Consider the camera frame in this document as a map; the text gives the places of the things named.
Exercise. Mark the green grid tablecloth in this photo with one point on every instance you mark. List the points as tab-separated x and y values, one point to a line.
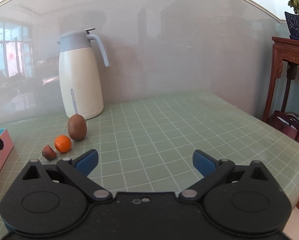
145	151

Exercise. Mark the brown kiwi fruit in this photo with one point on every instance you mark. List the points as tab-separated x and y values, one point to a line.
77	128

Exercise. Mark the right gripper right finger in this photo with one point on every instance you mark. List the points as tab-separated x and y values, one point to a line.
238	199

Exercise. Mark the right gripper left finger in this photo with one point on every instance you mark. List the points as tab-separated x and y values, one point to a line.
50	199

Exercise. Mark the white thermos jug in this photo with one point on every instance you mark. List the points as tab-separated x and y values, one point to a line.
79	77

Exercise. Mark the dark red bag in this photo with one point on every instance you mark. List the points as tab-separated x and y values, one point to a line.
287	123

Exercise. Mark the blue patterned plant pot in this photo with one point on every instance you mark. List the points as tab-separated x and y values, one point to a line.
293	25

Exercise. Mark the small brown cut fruit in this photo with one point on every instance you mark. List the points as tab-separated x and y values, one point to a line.
48	153

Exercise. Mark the orange tangerine back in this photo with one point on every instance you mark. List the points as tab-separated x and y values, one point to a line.
62	144

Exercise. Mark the carved wooden plant stand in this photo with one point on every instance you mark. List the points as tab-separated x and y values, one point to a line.
284	50

